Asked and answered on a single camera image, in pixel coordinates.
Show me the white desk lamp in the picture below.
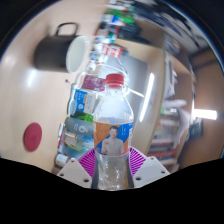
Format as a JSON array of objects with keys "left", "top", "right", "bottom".
[{"left": 139, "top": 72, "right": 156, "bottom": 123}]

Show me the grey shaker bottle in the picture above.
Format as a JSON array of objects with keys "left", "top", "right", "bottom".
[{"left": 63, "top": 116, "right": 95, "bottom": 138}]

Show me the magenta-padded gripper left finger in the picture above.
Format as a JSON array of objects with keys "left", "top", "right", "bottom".
[{"left": 56, "top": 147, "right": 98, "bottom": 189}]

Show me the blue and white carton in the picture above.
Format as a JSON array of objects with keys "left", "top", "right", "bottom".
[{"left": 68, "top": 89, "right": 98, "bottom": 116}]

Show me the ceiling tube light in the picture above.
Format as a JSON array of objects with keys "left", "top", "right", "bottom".
[{"left": 193, "top": 108, "right": 218, "bottom": 121}]

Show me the yellow-capped clear bottle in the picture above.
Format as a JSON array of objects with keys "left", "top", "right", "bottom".
[{"left": 59, "top": 130, "right": 95, "bottom": 152}]

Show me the flat round red coaster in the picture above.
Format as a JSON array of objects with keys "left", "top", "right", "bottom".
[{"left": 23, "top": 122, "right": 43, "bottom": 153}]

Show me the clear red-capped water bottle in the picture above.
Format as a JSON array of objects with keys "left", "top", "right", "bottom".
[{"left": 92, "top": 73, "right": 135, "bottom": 191}]

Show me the dark jar with white lid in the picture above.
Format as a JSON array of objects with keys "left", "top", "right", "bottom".
[{"left": 54, "top": 153, "right": 71, "bottom": 169}]

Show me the red and white container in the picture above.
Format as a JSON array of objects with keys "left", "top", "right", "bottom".
[{"left": 101, "top": 43, "right": 125, "bottom": 58}]

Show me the wooden shelf unit with books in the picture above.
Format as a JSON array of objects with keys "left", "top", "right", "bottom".
[{"left": 146, "top": 49, "right": 201, "bottom": 168}]

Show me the pink pouch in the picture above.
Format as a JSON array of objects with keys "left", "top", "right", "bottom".
[{"left": 81, "top": 74, "right": 107, "bottom": 93}]

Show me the black mug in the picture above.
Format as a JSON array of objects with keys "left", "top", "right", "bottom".
[{"left": 33, "top": 22, "right": 92, "bottom": 75}]

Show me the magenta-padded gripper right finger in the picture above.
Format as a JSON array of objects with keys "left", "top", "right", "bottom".
[{"left": 127, "top": 146, "right": 171, "bottom": 189}]

